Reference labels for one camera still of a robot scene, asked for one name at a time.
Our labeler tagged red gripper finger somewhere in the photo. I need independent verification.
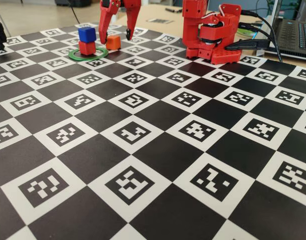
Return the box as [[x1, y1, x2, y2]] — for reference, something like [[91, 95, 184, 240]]
[[122, 0, 141, 41], [98, 0, 120, 45]]

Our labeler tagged blue cube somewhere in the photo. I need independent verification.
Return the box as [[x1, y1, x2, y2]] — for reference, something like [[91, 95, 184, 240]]
[[77, 26, 97, 43]]

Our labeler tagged orange cube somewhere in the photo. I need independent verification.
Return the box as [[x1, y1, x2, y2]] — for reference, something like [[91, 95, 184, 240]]
[[105, 35, 122, 51]]

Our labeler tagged red cube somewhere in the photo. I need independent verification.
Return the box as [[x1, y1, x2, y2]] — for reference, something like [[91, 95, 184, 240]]
[[78, 41, 97, 56]]

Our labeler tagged printed marker paper sheet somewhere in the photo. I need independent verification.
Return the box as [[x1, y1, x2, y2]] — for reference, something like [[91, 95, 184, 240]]
[[145, 17, 174, 25]]

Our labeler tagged green disc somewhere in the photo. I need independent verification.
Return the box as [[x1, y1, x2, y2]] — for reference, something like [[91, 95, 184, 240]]
[[236, 26, 257, 38]]

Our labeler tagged black white marker checkerboard mat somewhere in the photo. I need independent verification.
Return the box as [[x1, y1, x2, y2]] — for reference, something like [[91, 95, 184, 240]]
[[0, 21, 306, 240]]

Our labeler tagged dark laptop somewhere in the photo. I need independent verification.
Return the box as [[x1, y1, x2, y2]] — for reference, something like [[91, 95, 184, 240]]
[[271, 0, 306, 61]]

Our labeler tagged black floor cable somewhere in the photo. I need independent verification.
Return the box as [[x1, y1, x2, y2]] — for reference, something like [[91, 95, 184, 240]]
[[69, 4, 80, 25]]

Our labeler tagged green ring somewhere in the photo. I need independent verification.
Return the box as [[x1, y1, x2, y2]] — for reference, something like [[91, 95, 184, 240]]
[[68, 46, 109, 62]]

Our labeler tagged black usb cable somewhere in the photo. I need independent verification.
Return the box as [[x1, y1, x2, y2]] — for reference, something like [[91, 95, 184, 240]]
[[240, 9, 283, 63]]

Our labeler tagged black flat plug cable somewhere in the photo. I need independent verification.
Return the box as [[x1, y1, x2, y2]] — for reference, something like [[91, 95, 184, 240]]
[[224, 37, 271, 52]]

